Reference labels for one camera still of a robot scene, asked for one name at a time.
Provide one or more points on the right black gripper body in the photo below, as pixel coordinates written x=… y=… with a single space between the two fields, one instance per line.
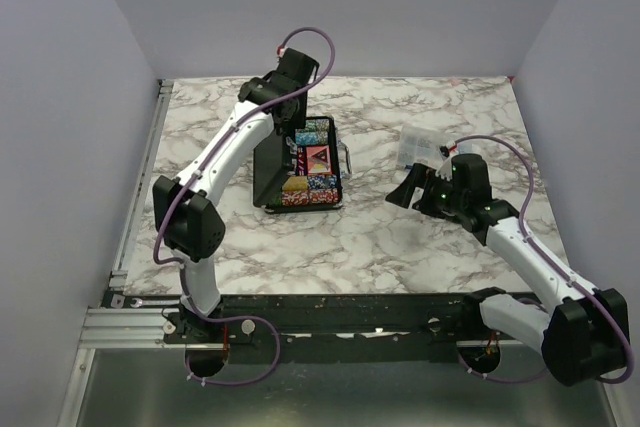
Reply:
x=440 y=196

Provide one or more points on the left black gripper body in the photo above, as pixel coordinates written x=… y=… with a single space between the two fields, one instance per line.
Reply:
x=298 y=119

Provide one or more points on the red playing card deck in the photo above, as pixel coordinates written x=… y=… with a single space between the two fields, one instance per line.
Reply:
x=318 y=159

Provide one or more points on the black poker chip case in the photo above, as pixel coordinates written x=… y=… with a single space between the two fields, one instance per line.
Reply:
x=300 y=171

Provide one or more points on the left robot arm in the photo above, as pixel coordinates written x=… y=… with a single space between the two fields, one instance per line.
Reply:
x=188 y=225

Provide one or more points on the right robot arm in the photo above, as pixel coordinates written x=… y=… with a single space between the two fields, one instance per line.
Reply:
x=580 y=331

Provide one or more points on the clear plastic organizer box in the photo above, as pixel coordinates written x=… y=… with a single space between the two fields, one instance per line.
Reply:
x=421 y=145

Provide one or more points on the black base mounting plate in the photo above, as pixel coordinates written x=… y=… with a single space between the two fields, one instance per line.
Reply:
x=328 y=329

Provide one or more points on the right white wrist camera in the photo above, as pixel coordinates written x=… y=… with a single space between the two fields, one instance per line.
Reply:
x=447 y=153

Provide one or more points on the aluminium rail frame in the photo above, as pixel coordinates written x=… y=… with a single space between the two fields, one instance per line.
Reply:
x=367 y=246

